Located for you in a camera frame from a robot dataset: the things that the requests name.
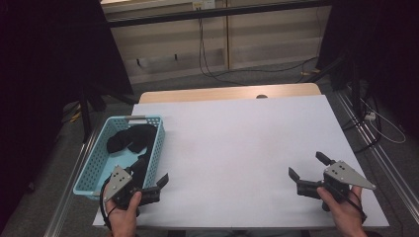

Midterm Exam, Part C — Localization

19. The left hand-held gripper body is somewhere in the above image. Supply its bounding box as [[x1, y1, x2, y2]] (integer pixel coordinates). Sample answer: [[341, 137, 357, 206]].
[[103, 165, 162, 210]]

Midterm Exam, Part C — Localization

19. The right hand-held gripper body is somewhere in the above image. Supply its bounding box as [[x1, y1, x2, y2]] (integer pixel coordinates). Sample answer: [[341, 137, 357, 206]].
[[295, 160, 377, 212]]

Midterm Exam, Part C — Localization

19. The light blue plastic basket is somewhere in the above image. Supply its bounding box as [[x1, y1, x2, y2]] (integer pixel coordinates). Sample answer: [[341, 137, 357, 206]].
[[72, 115, 166, 201]]

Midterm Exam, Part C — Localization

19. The black tank top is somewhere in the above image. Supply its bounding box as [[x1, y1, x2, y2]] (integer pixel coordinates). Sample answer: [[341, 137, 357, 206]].
[[106, 123, 158, 189]]

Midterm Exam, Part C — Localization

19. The person's left hand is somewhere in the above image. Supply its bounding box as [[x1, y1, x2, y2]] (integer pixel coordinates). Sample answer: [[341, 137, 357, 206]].
[[105, 191, 143, 237]]

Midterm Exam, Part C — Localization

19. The person's right hand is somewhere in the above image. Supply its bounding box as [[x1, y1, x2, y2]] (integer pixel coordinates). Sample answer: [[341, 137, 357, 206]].
[[316, 185, 368, 237]]

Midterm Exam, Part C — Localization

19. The black stand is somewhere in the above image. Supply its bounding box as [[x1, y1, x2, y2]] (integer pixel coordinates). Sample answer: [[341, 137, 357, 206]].
[[77, 83, 139, 144], [300, 52, 364, 117]]

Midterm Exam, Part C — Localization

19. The wooden table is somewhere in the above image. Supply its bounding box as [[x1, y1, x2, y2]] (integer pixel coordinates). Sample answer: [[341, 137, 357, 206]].
[[137, 82, 322, 105]]

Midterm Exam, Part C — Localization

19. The beige panelled cabinet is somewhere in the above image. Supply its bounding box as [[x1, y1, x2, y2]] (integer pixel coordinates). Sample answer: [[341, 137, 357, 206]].
[[110, 6, 332, 85]]

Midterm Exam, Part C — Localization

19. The black curtain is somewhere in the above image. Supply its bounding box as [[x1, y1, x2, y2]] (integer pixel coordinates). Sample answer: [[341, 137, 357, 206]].
[[0, 0, 134, 225], [317, 0, 419, 139]]

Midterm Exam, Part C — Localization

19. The black horizontal bar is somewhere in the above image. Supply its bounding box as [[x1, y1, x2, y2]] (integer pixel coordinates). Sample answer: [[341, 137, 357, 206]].
[[107, 0, 332, 29]]

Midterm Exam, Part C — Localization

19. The left hand-held gripper cable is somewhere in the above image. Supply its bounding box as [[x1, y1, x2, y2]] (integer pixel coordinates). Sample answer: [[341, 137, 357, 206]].
[[99, 179, 115, 231]]

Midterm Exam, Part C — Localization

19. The hand-held gripper cable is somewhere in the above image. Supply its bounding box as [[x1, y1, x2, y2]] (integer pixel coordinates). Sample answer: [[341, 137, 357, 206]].
[[99, 179, 115, 231], [339, 189, 368, 225]]

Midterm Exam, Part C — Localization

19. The right hand-held gripper cable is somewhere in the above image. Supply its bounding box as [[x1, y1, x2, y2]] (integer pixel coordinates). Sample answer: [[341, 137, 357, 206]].
[[339, 189, 368, 225]]

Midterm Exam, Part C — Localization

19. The metal floor rail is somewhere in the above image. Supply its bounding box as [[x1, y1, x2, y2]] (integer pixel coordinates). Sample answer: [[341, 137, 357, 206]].
[[43, 124, 100, 237], [335, 90, 419, 225]]

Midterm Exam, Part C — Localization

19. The black floor cable bundle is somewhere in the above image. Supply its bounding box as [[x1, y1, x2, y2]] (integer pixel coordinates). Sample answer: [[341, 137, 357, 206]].
[[340, 95, 383, 154]]

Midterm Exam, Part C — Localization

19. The white floor cable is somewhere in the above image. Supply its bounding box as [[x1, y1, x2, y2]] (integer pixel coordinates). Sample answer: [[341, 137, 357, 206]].
[[360, 98, 407, 144]]

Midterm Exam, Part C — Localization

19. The black hanging cable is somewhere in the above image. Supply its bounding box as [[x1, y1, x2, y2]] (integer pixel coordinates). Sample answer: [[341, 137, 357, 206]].
[[197, 18, 319, 87]]

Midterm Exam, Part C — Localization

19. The white wall outlet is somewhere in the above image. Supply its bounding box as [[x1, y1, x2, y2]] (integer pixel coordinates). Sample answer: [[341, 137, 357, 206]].
[[192, 0, 216, 10]]

